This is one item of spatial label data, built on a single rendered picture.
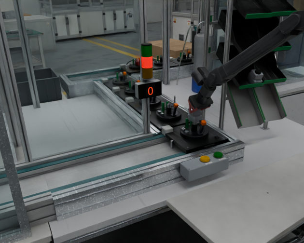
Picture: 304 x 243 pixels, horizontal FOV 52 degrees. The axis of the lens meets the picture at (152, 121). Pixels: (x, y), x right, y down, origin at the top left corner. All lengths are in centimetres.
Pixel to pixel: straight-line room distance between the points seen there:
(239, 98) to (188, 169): 55
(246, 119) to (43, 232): 106
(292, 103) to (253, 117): 114
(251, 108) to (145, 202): 76
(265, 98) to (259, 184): 53
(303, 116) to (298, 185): 153
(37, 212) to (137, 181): 39
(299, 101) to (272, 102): 107
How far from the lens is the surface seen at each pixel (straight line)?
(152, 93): 148
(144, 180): 131
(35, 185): 140
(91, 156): 149
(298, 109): 288
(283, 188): 146
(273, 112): 178
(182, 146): 146
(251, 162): 160
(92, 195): 126
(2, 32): 131
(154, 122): 170
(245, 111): 168
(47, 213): 127
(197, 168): 133
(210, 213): 126
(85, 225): 124
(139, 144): 155
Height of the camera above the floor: 168
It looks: 24 degrees down
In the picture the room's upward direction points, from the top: 2 degrees counter-clockwise
